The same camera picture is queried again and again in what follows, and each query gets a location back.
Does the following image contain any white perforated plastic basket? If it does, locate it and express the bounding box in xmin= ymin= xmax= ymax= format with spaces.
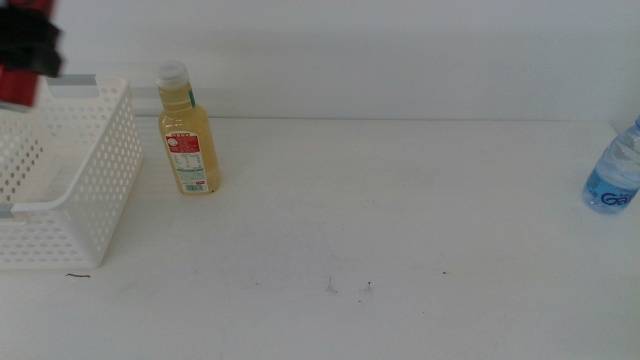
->
xmin=0 ymin=74 xmax=145 ymax=270

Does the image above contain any clear water bottle blue label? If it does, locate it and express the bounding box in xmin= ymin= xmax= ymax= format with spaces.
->
xmin=581 ymin=115 xmax=640 ymax=216

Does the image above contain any yellow juice bottle white cap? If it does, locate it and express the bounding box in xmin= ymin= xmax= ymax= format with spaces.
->
xmin=153 ymin=60 xmax=222 ymax=196

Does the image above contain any red soda can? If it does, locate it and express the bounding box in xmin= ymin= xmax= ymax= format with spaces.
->
xmin=0 ymin=0 xmax=55 ymax=110

